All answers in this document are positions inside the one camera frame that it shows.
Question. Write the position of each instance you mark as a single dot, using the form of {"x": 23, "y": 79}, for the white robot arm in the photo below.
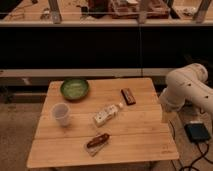
{"x": 187, "y": 83}

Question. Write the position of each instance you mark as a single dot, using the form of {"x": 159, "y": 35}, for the green ceramic bowl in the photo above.
{"x": 74, "y": 89}

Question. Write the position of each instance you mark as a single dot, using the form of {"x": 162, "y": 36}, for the dark brown chocolate bar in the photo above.
{"x": 128, "y": 96}

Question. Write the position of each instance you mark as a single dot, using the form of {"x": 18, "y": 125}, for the wooden folding table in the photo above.
{"x": 119, "y": 121}

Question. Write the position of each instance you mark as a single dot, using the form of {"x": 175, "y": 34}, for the translucent plastic cup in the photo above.
{"x": 61, "y": 113}

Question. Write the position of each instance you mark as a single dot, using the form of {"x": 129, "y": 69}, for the brown snack on wrapper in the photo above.
{"x": 93, "y": 146}

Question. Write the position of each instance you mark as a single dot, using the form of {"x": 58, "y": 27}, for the black power box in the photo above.
{"x": 197, "y": 132}

